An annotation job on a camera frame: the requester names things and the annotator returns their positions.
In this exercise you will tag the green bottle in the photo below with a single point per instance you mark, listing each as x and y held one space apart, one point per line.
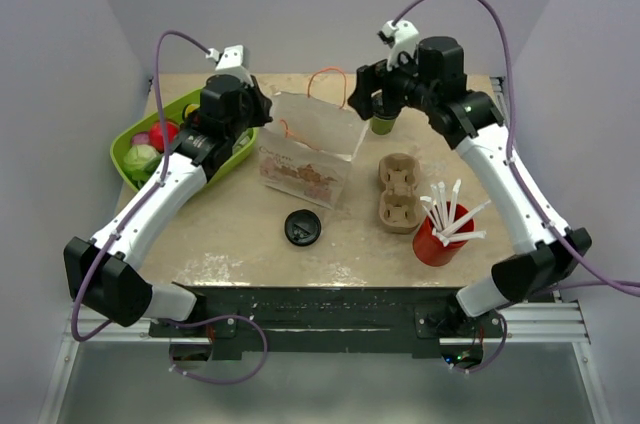
190 108

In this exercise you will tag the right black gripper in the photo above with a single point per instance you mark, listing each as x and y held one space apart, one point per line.
362 97

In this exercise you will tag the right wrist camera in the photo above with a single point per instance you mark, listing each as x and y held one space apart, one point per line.
401 37

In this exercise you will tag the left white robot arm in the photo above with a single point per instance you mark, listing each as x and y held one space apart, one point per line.
102 272

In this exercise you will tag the red cup holder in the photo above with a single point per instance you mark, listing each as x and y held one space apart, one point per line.
427 246

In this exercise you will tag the black plastic cup lid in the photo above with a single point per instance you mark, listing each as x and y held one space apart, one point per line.
378 105

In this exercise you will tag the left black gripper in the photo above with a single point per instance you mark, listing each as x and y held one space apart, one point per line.
263 103

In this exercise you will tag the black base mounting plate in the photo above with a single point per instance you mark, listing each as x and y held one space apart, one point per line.
421 322

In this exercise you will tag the red apple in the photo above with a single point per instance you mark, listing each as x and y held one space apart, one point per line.
155 134

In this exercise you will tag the green paper coffee cup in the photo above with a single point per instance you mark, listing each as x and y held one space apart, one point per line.
382 125

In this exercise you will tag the red onion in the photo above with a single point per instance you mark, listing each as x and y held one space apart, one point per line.
140 138

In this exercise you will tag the white wrapped straw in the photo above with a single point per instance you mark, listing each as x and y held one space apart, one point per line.
440 210

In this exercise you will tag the brown pulp cup carrier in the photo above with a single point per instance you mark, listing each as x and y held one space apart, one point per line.
399 210

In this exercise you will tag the green plastic bin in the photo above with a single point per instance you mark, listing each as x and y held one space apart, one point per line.
173 111

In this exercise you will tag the green cabbage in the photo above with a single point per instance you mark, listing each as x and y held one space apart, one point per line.
140 162

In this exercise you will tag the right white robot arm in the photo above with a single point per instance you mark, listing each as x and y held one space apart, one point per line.
431 79

